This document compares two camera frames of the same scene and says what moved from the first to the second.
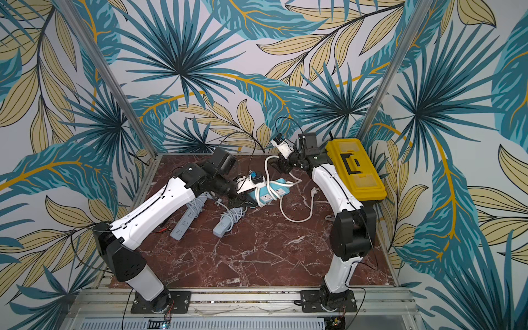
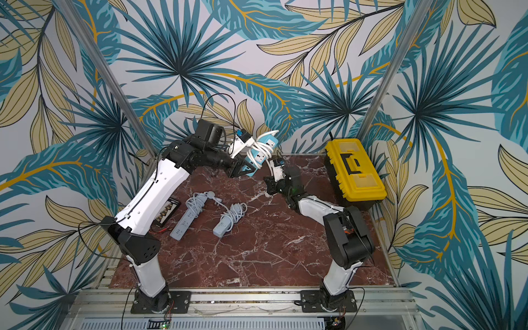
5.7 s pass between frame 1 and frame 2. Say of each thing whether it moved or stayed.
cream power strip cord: moved
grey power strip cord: stayed
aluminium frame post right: stayed
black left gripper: moved
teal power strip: moved
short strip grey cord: stayed
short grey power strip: stayed
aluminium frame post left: stayed
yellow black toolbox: stayed
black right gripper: moved
